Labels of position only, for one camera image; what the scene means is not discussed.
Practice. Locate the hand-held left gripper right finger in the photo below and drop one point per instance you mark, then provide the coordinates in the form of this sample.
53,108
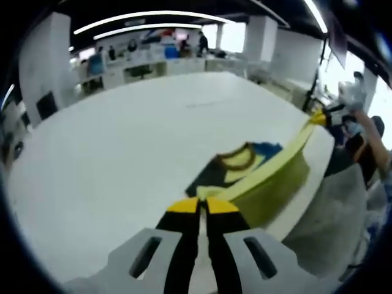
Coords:
257,269

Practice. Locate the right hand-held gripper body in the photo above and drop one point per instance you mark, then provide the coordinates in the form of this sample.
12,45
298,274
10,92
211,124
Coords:
353,95

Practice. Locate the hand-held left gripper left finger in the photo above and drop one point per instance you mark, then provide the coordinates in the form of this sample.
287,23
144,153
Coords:
147,263

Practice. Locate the yellow blue grey garment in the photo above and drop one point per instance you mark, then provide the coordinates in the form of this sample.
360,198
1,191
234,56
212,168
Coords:
269,180

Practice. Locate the black stand with dark panel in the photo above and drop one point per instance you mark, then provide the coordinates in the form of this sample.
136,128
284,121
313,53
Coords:
338,43

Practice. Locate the blue storage bin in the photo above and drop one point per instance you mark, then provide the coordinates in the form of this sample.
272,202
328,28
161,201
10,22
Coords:
171,52

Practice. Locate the black cabinet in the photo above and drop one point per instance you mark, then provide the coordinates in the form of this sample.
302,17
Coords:
46,105

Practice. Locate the black chair under counter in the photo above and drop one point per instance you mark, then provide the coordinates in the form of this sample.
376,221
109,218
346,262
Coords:
138,73

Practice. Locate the white cabinet row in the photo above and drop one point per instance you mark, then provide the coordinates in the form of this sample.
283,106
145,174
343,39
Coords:
113,76

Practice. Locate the long ceiling light strip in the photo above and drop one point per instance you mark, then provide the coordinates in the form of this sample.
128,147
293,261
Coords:
147,14
144,28

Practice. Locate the white booth with teal panel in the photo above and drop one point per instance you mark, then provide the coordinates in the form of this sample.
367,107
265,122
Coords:
95,65

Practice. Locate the short ceiling light strip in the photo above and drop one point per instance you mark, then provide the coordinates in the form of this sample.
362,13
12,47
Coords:
7,97

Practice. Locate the white square pillar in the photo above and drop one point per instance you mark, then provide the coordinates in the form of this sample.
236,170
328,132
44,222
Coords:
46,61

